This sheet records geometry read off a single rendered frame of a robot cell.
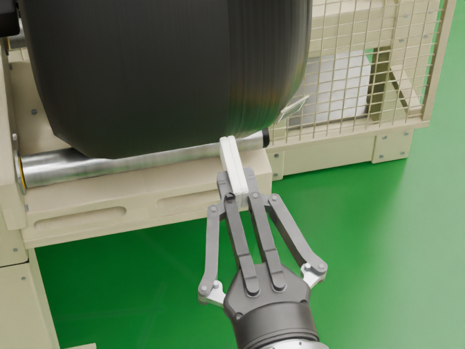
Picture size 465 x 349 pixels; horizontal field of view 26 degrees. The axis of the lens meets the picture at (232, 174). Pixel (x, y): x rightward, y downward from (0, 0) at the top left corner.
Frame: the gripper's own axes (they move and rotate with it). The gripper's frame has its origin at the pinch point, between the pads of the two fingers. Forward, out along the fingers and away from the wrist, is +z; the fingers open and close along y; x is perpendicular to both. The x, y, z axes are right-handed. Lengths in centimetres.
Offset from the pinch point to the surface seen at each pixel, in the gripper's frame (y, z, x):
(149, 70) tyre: 6.5, 11.8, -3.5
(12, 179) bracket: 24.3, 18.9, 23.5
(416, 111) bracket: -58, 63, 92
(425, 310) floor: -55, 29, 121
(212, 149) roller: -2.5, 21.3, 28.2
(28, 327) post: 29, 22, 76
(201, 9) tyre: 0.6, 13.7, -9.7
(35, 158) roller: 21.2, 23.6, 26.9
